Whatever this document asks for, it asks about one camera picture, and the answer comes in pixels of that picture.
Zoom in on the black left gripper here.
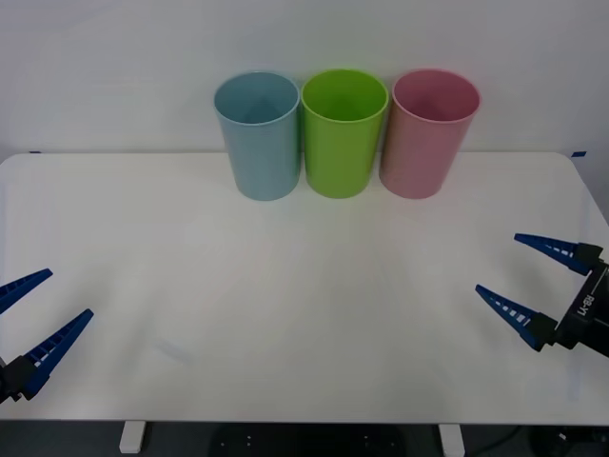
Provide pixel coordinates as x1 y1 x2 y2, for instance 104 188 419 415
0 268 95 407

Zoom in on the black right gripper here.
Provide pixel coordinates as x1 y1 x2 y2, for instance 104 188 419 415
475 232 609 358

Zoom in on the white table leg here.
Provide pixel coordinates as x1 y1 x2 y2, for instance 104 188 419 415
438 423 465 457
118 421 146 454

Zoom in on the pink plastic bin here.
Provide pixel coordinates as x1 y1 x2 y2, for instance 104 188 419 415
378 68 482 200

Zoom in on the green plastic bin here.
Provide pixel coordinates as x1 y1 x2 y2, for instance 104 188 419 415
300 68 390 200

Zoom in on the pale blue plastic bin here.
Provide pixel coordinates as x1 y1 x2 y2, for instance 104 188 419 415
212 70 302 202

